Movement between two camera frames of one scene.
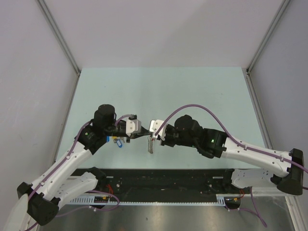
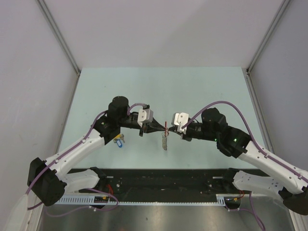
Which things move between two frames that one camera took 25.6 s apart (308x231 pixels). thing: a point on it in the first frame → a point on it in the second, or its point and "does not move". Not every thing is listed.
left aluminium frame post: [52, 22] does not move
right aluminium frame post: [275, 19] does not move
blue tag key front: [119, 143] does not move
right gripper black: [165, 142] → [186, 136]
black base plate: [168, 185] does not move
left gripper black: [143, 132] → [148, 128]
